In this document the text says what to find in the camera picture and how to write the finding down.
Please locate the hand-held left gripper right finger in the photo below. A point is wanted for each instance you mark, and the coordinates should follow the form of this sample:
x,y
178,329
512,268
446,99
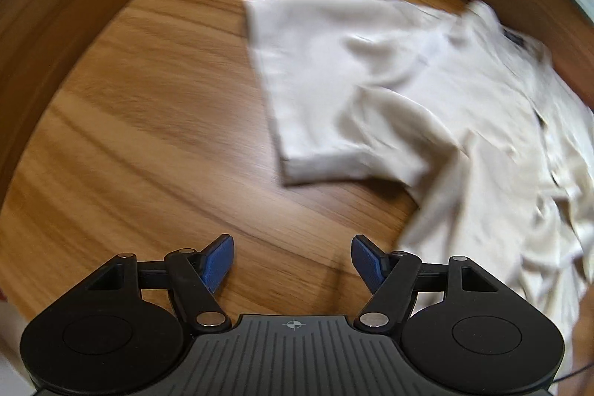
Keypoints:
x,y
364,260

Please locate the white button-up shirt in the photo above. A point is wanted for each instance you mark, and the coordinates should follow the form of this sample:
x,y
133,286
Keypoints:
x,y
417,122

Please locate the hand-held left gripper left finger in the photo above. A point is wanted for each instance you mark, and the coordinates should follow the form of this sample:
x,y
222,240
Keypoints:
x,y
218,261

